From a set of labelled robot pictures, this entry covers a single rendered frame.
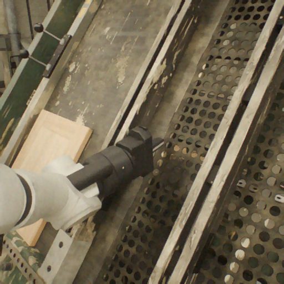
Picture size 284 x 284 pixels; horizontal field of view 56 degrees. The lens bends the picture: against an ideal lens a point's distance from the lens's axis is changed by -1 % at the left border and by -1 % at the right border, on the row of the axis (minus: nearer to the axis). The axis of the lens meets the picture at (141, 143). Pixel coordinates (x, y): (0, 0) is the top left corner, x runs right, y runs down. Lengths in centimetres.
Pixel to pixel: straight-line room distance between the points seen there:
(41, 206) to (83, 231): 39
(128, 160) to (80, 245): 29
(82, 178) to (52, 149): 52
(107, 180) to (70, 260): 30
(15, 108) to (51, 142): 42
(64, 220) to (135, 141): 23
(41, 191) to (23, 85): 106
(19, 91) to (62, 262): 87
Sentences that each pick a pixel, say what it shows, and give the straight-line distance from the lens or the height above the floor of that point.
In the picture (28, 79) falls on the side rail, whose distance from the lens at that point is 139.
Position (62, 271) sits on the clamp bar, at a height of 95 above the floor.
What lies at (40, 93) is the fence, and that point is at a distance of 116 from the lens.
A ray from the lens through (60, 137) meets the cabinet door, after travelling 97.
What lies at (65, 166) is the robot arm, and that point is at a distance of 51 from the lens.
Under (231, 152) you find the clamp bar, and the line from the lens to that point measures 55.
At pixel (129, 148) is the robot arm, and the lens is 57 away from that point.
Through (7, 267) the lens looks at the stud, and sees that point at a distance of 93.
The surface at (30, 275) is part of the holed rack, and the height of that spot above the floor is 89.
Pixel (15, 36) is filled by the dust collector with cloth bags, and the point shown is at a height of 132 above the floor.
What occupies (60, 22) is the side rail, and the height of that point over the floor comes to 153.
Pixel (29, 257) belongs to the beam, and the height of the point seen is 91.
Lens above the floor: 151
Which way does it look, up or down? 24 degrees down
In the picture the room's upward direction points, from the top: straight up
